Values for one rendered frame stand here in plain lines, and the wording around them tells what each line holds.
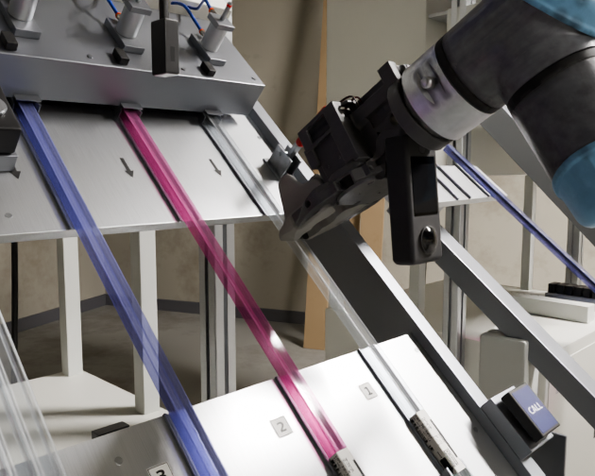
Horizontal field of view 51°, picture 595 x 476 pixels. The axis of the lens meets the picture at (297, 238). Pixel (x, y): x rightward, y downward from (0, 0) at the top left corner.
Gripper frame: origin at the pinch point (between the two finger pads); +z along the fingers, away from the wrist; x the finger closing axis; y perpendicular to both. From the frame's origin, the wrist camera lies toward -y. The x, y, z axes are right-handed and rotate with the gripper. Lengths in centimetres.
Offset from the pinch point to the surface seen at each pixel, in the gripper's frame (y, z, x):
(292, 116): 161, 181, -240
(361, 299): -7.6, 2.1, -8.0
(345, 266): -3.4, 2.3, -8.0
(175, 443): -15.5, -3.0, 23.3
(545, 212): 36, 93, -299
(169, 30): 14.9, -11.3, 16.5
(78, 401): 1, 63, -1
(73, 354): 12, 73, -7
